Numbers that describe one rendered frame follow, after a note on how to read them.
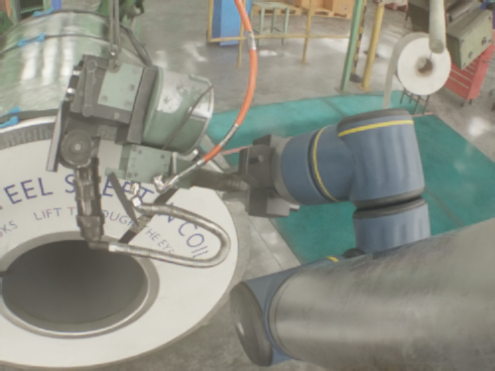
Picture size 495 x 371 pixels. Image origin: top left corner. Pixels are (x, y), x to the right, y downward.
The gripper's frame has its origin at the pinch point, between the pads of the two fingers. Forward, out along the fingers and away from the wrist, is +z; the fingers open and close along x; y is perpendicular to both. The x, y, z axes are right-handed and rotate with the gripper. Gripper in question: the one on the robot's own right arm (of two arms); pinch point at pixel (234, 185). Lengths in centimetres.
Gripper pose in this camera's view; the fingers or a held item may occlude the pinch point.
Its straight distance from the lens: 71.7
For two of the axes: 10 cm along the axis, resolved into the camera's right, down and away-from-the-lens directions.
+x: 0.7, -9.8, 1.8
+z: -5.8, 1.1, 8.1
